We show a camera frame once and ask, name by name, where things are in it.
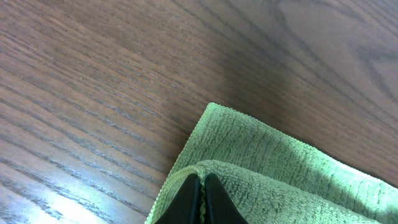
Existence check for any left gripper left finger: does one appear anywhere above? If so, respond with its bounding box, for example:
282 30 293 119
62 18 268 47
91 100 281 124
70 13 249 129
155 174 201 224

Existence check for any lime green microfiber cloth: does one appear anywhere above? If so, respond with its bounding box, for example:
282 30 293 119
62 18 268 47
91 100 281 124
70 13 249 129
146 103 397 223

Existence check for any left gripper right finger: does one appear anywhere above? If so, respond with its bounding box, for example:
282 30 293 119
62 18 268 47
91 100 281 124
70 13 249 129
205 174 248 224

